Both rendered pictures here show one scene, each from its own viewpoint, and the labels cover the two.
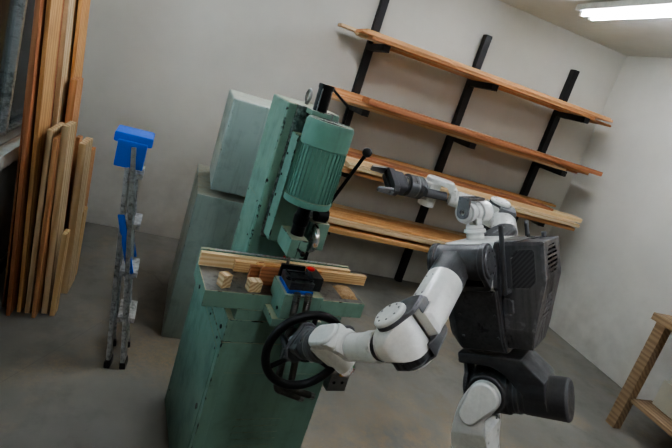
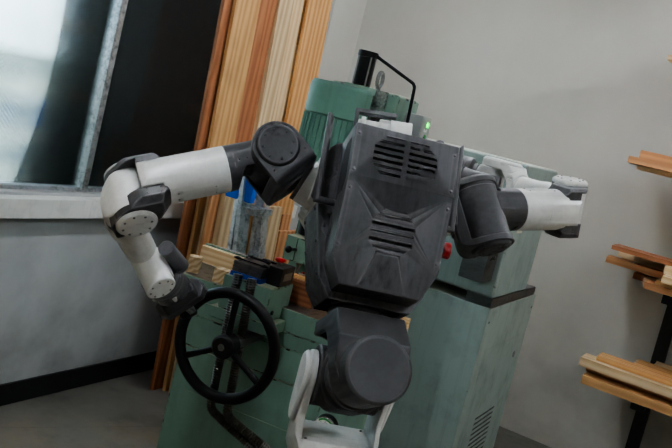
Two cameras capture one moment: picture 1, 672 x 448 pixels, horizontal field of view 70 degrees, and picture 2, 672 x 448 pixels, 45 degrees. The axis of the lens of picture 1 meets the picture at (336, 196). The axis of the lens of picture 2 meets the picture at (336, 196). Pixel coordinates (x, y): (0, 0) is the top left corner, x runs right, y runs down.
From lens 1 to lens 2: 1.64 m
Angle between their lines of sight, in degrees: 47
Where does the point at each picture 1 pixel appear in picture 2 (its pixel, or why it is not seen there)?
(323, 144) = (313, 104)
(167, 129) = not seen: hidden behind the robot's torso
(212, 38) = (484, 104)
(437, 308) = (155, 163)
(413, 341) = (117, 191)
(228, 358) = not seen: hidden behind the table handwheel
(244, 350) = (205, 363)
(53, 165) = (208, 215)
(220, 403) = (177, 434)
